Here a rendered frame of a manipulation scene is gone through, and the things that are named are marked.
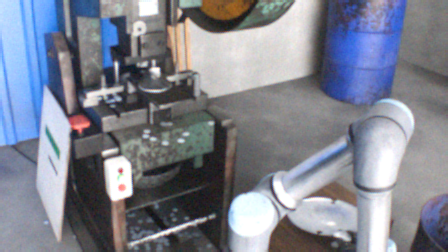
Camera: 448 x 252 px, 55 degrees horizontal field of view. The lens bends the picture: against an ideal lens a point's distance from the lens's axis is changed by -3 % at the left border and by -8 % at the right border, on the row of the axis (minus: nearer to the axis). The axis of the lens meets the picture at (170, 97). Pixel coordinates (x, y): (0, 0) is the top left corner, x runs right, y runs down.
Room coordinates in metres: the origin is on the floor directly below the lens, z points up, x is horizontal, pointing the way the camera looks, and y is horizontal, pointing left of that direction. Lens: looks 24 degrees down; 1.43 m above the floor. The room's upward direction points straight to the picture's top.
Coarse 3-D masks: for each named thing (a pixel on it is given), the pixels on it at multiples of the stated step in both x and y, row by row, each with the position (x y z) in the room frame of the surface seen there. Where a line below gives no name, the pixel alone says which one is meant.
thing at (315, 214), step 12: (312, 204) 1.37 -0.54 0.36; (324, 204) 1.37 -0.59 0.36; (336, 204) 1.37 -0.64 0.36; (348, 204) 1.36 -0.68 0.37; (288, 216) 1.27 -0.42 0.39; (300, 216) 1.28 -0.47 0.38; (312, 216) 1.27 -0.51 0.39; (324, 216) 1.26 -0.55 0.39; (336, 216) 1.26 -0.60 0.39; (348, 216) 1.26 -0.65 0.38; (312, 228) 1.19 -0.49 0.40; (324, 228) 1.19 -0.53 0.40; (336, 228) 1.18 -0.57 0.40; (348, 228) 1.18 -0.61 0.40
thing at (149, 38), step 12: (144, 0) 1.60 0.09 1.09; (156, 0) 1.62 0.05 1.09; (144, 12) 1.59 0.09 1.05; (156, 12) 1.62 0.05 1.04; (144, 24) 1.58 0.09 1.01; (156, 24) 1.62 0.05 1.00; (120, 36) 1.66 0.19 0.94; (132, 36) 1.57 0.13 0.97; (144, 36) 1.56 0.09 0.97; (156, 36) 1.58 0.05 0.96; (120, 48) 1.66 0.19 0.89; (132, 48) 1.57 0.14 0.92; (144, 48) 1.55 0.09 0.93; (156, 48) 1.58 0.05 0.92
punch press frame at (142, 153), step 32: (64, 0) 1.91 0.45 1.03; (96, 0) 1.51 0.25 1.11; (192, 0) 1.63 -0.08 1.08; (64, 32) 1.94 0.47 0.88; (96, 32) 1.77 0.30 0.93; (96, 64) 1.77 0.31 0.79; (128, 64) 2.06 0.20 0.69; (160, 64) 1.91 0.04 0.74; (128, 128) 1.48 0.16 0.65; (160, 128) 1.48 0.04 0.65; (192, 128) 1.51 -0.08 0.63; (128, 160) 1.39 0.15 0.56; (160, 160) 1.45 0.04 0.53; (192, 160) 1.53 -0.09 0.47; (192, 224) 1.50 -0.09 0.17
